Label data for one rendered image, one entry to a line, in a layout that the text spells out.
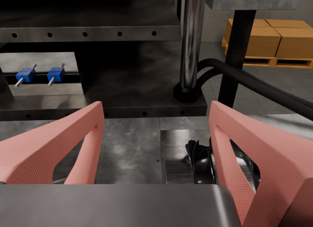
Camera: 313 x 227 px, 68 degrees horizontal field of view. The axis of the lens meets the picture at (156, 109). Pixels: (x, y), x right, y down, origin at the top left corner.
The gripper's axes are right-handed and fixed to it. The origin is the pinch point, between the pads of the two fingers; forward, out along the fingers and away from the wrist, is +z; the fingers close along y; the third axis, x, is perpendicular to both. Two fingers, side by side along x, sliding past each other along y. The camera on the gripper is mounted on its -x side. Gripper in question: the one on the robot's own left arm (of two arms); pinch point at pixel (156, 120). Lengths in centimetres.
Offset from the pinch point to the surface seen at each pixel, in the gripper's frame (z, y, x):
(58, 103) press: 61, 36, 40
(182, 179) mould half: 16.8, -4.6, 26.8
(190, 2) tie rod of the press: 62, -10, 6
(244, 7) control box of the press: 75, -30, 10
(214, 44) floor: 321, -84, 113
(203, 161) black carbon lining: 25.6, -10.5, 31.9
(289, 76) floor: 225, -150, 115
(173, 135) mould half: 35.4, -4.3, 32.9
